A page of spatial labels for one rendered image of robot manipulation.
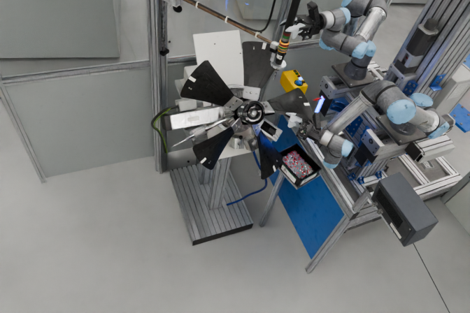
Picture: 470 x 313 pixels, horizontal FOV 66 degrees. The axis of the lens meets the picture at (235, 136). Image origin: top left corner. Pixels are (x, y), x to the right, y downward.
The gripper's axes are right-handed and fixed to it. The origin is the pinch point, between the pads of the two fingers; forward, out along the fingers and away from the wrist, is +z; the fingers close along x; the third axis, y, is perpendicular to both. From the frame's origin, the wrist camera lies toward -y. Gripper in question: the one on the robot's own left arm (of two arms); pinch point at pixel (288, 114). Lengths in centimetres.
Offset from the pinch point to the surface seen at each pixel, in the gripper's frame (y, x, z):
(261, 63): -6.2, -18.1, 22.7
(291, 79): -38.2, 14.9, 14.5
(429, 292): -16, 120, -132
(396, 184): 13, -8, -59
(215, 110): 17.8, 2.8, 32.9
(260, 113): 11.3, -4.4, 10.8
